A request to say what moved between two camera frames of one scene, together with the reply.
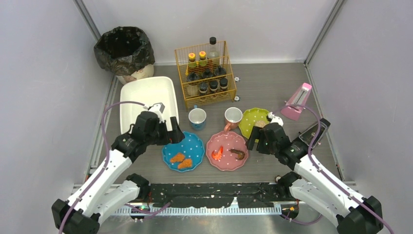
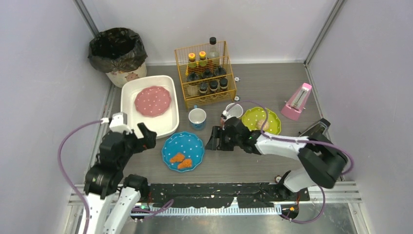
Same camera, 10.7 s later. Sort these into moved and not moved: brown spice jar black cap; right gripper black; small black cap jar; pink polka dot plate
Moved: pink polka dot plate; right gripper black
Not moved: brown spice jar black cap; small black cap jar
